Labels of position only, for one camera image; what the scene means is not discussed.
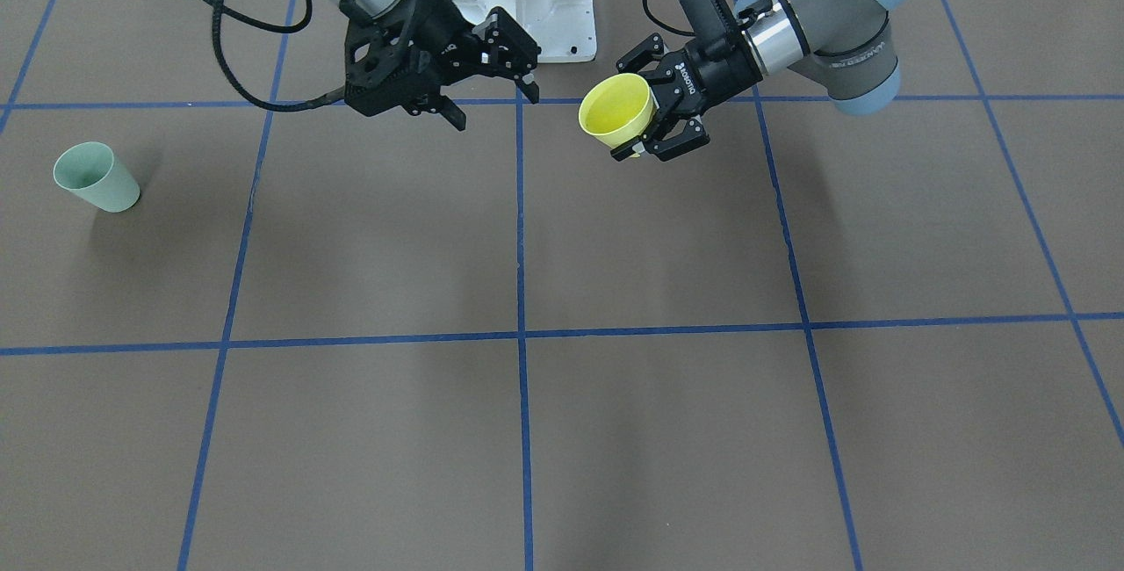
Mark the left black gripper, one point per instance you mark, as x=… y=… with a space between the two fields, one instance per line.
x=718 y=68

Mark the yellow plastic cup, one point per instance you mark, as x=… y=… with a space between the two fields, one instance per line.
x=617 y=111

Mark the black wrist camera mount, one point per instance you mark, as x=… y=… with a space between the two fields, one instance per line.
x=712 y=23

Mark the brown table mat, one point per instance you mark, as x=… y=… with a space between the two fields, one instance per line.
x=326 y=342

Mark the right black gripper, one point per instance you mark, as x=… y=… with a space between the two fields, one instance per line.
x=436 y=28

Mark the light green plastic cup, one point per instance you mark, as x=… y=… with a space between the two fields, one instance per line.
x=92 y=171

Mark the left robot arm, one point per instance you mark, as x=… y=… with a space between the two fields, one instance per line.
x=845 y=46

